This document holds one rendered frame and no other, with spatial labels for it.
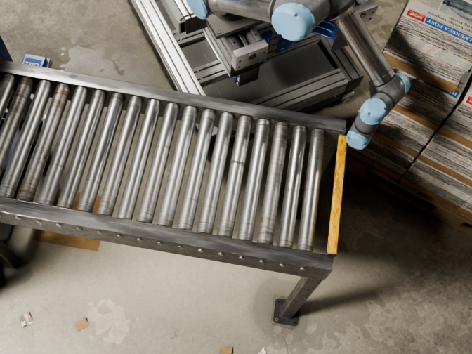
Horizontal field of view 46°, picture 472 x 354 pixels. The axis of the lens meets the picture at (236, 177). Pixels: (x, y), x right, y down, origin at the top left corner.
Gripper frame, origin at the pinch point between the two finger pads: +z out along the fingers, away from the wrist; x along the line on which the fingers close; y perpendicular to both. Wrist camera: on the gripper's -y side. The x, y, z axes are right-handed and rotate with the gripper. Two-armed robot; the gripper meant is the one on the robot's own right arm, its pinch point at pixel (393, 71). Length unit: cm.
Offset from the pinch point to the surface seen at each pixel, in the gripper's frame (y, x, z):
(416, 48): 11.6, -3.1, 3.6
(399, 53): 6.8, 1.4, 2.9
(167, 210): -5, 42, -84
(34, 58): -12, 118, -57
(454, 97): -2.2, -23.2, 3.3
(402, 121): -28.8, -12.7, 3.2
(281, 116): -4.9, 26.7, -34.8
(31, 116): -5, 99, -79
